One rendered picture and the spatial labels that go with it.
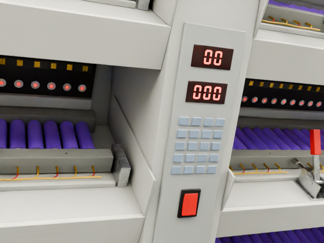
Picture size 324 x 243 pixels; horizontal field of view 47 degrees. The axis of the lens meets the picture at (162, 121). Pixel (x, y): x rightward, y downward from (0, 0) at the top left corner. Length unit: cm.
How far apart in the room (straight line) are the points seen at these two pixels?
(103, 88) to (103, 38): 22
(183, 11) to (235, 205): 24
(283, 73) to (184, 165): 16
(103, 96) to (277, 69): 26
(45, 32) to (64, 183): 17
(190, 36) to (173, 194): 17
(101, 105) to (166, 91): 21
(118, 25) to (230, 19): 12
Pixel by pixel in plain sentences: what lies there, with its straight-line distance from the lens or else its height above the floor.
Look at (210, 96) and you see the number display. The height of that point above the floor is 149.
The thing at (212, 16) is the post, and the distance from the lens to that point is 38.
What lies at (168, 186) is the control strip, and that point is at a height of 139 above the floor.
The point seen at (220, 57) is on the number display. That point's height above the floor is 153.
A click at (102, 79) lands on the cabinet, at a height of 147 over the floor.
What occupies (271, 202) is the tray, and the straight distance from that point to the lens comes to 51.
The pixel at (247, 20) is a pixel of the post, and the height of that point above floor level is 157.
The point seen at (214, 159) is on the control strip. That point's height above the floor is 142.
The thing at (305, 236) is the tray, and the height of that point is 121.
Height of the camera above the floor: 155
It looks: 13 degrees down
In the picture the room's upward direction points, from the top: 8 degrees clockwise
